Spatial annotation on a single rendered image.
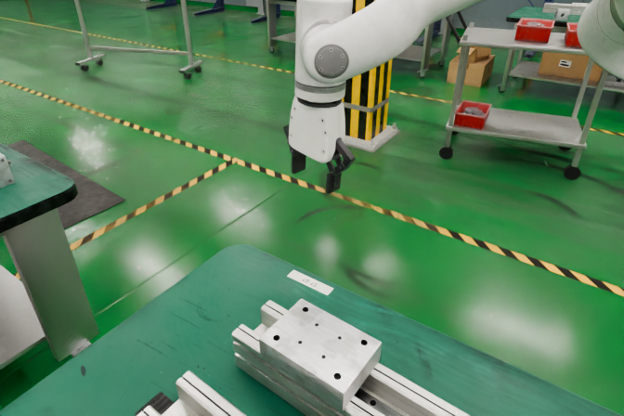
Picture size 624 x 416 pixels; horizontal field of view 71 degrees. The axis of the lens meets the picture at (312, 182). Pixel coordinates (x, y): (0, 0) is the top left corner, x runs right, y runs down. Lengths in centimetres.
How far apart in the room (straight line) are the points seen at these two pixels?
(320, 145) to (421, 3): 26
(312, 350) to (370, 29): 47
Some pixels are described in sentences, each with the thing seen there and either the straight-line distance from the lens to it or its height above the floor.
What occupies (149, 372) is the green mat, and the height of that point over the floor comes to 78.
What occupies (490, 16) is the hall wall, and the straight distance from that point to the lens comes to 811.
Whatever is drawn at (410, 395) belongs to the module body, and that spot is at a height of 86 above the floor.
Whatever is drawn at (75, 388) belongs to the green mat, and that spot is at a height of 78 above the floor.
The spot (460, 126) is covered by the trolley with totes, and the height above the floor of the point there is 26.
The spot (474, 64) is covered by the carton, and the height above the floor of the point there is 24.
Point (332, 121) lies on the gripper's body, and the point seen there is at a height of 120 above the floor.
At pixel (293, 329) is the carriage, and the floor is 90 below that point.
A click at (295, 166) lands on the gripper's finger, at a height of 108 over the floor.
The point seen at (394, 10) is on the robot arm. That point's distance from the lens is 63.
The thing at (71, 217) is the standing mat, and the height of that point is 2.
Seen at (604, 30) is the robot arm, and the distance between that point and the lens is 79.
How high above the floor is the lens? 145
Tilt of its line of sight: 29 degrees down
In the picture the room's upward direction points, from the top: straight up
